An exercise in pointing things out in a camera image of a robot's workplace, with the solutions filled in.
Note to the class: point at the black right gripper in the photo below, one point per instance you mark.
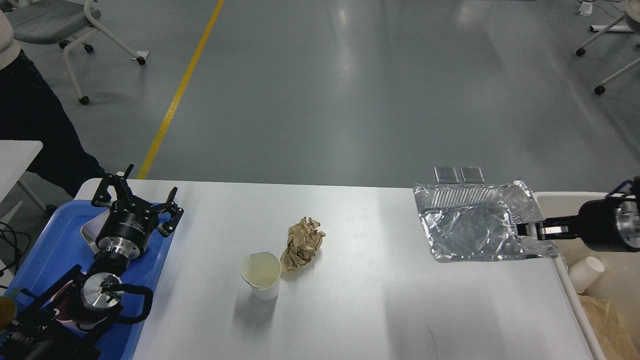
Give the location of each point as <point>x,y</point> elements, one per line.
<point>596,225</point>

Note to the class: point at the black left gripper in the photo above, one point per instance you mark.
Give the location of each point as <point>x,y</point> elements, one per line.
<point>127,229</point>

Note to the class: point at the stainless steel rectangular tin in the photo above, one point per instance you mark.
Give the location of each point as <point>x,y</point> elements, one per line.
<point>90,230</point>

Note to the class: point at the aluminium foil tray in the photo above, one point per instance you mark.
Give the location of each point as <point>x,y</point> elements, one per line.
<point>481,222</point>

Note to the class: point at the pink HOME mug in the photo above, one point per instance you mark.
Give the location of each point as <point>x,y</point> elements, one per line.
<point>83,307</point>

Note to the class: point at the white paper cup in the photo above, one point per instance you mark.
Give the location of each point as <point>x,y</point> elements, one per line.
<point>262,272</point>

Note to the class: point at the brown paper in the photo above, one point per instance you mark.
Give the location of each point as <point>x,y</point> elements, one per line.
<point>614,339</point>
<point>303,242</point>

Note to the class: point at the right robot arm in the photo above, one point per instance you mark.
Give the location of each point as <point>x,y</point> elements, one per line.
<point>628,218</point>

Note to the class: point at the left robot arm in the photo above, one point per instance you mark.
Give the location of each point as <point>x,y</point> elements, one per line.
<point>36,333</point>

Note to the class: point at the paper cup in bin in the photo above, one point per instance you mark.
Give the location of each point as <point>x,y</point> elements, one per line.
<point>585,272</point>

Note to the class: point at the blue plastic tray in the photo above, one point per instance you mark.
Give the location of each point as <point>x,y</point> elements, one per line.
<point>61,245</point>

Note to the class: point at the white plastic bin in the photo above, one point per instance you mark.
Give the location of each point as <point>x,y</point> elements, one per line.
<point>604,275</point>

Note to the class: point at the right floor socket plate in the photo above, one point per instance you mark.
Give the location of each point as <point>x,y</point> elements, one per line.
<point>472,174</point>

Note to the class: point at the floor socket plate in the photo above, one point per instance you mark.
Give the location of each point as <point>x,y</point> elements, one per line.
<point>472,174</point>
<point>446,175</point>

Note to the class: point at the brown paper in bin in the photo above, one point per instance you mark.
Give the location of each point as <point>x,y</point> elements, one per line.
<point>614,339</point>

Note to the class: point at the left floor socket plate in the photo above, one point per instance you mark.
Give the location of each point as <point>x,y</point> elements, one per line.
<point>446,175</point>

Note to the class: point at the white side table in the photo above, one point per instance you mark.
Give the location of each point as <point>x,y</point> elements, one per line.
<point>15,157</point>

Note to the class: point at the person in beige sweater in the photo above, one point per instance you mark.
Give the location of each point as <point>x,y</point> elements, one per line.
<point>31,111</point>

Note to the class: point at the dark blue HOME mug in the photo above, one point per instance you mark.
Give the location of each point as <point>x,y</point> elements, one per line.
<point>8,311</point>

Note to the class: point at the grey office chair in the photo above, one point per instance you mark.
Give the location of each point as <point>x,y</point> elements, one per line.
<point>65,23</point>

